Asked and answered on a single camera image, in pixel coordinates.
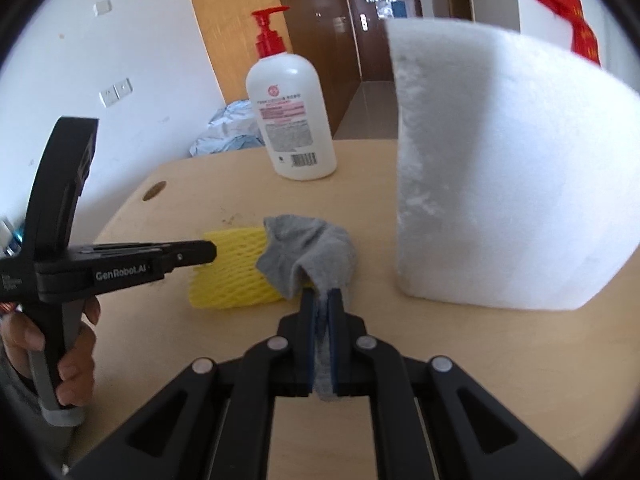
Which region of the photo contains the yellow foam net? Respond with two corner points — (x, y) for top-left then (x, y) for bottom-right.
(188, 226), (303, 310)

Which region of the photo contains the wooden wardrobe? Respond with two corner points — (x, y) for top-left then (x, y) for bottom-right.
(180, 0), (362, 137)

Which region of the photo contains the white red pump bottle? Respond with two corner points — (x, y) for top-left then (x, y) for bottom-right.
(244, 5), (338, 182)

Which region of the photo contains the grey sock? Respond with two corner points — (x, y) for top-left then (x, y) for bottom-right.
(255, 214), (359, 402)

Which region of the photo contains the white foam box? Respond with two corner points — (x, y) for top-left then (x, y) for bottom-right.
(384, 18), (640, 312)

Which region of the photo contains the double white wall socket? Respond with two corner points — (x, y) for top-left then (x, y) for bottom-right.
(98, 77), (134, 108)

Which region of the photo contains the person's left hand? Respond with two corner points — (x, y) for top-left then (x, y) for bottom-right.
(1, 294), (97, 407)

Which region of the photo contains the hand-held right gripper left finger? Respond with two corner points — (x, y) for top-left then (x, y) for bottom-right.
(69, 290), (321, 480)

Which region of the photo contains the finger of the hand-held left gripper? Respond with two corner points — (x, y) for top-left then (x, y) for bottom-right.
(70, 239), (219, 281)

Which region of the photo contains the dark brown door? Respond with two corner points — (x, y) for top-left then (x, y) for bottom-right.
(341, 0), (424, 84)

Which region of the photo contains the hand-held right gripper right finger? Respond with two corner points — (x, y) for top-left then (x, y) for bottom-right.
(326, 287), (583, 480)

